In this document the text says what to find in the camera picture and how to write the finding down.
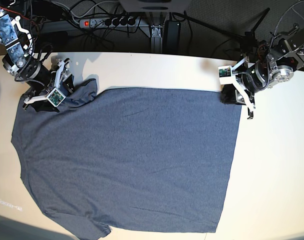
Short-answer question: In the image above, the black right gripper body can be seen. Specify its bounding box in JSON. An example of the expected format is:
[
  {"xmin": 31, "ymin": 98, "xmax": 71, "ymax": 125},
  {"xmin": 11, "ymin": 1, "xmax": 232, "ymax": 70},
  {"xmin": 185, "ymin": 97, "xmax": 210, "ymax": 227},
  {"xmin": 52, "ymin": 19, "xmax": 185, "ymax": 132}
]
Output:
[{"xmin": 29, "ymin": 64, "xmax": 74, "ymax": 94}]

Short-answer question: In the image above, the black power adapter brick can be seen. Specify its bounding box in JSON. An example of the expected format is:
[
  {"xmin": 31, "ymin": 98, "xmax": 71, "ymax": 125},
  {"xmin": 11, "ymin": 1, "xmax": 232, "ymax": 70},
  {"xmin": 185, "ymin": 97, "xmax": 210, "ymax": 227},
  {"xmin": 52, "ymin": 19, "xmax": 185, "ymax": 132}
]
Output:
[{"xmin": 163, "ymin": 20, "xmax": 181, "ymax": 55}]

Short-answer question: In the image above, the blue grey T-shirt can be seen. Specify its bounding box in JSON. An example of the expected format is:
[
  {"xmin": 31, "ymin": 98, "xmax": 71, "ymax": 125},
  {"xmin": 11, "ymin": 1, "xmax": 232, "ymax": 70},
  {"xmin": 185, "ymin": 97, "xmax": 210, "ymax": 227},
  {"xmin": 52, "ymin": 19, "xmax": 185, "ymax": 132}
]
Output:
[{"xmin": 11, "ymin": 80, "xmax": 241, "ymax": 240}]

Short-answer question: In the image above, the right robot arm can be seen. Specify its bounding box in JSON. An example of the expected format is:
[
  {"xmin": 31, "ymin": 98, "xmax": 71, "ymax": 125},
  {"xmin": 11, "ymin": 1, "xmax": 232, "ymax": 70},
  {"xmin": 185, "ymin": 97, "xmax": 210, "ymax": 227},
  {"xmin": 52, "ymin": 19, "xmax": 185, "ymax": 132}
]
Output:
[{"xmin": 0, "ymin": 0, "xmax": 75, "ymax": 112}]

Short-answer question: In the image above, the black tripod stand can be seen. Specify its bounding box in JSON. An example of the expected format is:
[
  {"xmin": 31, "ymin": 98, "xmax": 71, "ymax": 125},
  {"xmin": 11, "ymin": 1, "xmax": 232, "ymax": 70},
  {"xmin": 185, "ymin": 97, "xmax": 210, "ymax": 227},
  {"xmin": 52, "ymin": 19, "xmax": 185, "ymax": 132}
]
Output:
[{"xmin": 184, "ymin": 7, "xmax": 272, "ymax": 62}]

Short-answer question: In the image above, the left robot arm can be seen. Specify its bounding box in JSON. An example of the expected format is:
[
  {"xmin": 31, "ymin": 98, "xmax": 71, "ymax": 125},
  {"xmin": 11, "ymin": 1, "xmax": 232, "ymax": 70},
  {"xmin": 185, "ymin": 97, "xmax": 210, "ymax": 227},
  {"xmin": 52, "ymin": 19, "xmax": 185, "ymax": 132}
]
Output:
[{"xmin": 218, "ymin": 24, "xmax": 304, "ymax": 119}]

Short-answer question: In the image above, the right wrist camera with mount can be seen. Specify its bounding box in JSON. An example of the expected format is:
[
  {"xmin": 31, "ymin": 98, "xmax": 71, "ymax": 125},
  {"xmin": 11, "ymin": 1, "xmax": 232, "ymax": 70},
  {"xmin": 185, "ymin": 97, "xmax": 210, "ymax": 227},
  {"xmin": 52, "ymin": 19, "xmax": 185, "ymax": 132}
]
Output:
[{"xmin": 23, "ymin": 57, "xmax": 72, "ymax": 108}]

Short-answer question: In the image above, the aluminium frame post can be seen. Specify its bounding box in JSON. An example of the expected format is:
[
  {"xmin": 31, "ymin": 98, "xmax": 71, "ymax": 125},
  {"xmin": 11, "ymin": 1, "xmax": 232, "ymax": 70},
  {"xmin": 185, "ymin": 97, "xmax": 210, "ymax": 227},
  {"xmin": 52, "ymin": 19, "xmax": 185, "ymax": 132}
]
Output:
[{"xmin": 149, "ymin": 12, "xmax": 164, "ymax": 54}]

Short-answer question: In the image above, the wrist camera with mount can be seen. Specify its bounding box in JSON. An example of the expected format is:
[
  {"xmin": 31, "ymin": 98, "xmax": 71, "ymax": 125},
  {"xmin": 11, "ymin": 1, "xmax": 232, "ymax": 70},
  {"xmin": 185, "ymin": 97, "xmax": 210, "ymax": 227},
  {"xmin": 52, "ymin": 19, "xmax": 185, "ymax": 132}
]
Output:
[
  {"xmin": 23, "ymin": 57, "xmax": 72, "ymax": 108},
  {"xmin": 218, "ymin": 56, "xmax": 255, "ymax": 113}
]

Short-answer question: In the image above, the white power strip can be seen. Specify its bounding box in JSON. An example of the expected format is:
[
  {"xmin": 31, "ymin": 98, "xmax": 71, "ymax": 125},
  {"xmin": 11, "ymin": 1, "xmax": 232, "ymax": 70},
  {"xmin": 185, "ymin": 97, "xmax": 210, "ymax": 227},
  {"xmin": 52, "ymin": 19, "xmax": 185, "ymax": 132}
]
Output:
[{"xmin": 78, "ymin": 15, "xmax": 140, "ymax": 29}]

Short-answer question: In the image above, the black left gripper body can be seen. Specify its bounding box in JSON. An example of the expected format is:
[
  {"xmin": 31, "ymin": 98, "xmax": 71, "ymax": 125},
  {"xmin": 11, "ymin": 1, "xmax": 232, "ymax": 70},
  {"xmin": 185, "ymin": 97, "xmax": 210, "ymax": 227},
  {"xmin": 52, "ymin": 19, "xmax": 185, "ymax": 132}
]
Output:
[{"xmin": 233, "ymin": 62, "xmax": 261, "ymax": 100}]

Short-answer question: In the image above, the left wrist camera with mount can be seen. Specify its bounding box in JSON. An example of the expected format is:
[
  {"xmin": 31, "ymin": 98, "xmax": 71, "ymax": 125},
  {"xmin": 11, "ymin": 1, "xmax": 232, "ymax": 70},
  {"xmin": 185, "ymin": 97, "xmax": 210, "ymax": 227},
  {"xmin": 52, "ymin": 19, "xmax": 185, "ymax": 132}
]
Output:
[{"xmin": 218, "ymin": 56, "xmax": 255, "ymax": 113}]

